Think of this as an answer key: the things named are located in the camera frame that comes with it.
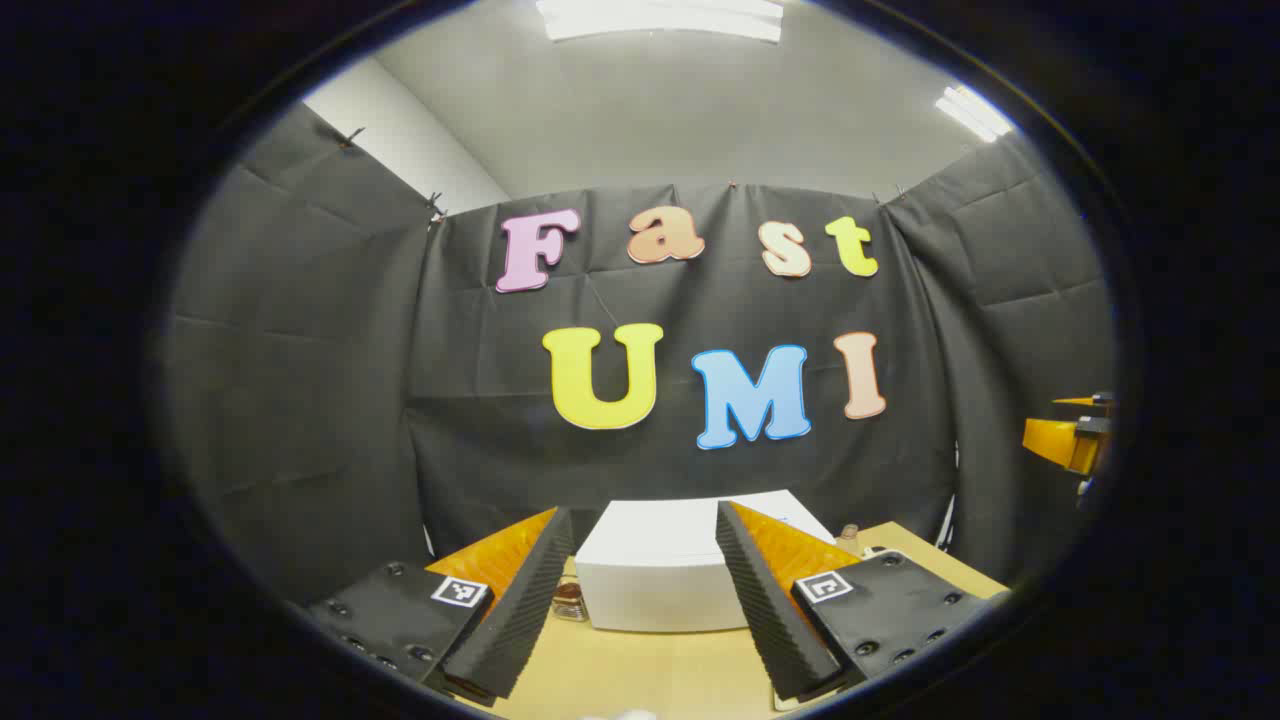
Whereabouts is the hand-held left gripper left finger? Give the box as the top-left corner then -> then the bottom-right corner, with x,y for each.
303,506 -> 579,707

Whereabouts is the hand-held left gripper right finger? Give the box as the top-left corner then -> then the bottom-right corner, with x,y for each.
714,500 -> 1009,703

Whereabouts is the white microwave oven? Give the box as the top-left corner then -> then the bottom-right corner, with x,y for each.
574,490 -> 836,633

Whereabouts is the narrow ceiling light panel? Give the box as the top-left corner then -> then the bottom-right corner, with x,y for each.
935,85 -> 1016,143

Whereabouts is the wide ceiling light panel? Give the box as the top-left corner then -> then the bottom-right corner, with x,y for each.
535,0 -> 786,43

